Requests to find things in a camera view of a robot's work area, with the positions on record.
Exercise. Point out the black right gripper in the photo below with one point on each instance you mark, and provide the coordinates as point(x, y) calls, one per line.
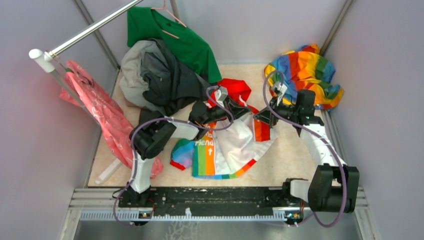
point(265, 117)

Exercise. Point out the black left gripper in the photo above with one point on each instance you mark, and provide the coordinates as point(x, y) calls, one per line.
point(233, 110)

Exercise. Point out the red white cartoon jacket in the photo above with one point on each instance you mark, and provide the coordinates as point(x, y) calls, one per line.
point(225, 154)

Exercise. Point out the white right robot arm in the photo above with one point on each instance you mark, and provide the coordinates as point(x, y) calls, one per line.
point(334, 183)

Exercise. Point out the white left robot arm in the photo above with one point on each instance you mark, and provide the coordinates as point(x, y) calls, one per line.
point(149, 138)

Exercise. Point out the dark grey jacket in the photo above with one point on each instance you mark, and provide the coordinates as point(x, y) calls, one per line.
point(154, 78)

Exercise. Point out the rainbow striped garment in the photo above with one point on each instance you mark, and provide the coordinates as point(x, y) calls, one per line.
point(305, 69)

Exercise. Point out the pink clothes hanger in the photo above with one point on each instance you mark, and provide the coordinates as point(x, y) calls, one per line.
point(170, 18)

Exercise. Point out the green t-shirt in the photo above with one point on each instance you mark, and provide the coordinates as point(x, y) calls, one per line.
point(146, 23)

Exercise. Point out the pink patterned garment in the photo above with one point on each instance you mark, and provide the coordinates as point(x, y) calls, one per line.
point(115, 126)

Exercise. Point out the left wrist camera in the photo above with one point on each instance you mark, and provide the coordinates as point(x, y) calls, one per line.
point(221, 94)

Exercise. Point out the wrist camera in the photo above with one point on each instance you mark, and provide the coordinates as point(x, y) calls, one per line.
point(221, 94)
point(279, 88)

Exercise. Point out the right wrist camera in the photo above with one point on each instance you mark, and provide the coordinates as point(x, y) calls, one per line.
point(279, 88)

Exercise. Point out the aluminium frame rail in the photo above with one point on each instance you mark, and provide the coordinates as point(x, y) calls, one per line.
point(98, 207)

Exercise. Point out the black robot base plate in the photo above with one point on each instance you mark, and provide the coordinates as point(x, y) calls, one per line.
point(247, 201)

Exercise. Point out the silver clothes rail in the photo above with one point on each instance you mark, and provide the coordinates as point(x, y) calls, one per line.
point(44, 58)

